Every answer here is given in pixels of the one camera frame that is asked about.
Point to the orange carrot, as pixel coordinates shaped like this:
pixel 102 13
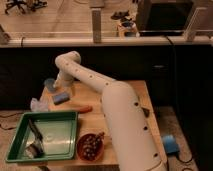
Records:
pixel 81 110

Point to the red bowl with grapes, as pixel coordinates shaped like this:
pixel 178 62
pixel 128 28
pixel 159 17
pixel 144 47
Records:
pixel 90 147

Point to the black rectangular block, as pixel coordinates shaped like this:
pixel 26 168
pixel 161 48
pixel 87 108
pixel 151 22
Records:
pixel 146 112

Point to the black monitor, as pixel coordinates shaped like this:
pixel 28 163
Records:
pixel 162 15

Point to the green plastic tray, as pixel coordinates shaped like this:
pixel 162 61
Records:
pixel 58 130

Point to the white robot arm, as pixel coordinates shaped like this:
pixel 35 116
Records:
pixel 132 140

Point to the blue sponge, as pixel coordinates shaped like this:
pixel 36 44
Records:
pixel 60 98

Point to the wooden table board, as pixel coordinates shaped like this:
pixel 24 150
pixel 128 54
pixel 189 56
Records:
pixel 95 122

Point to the blue plastic cup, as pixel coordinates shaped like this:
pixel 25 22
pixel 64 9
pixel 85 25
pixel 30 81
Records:
pixel 49 84

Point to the black dish brush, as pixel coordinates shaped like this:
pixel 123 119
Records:
pixel 35 149

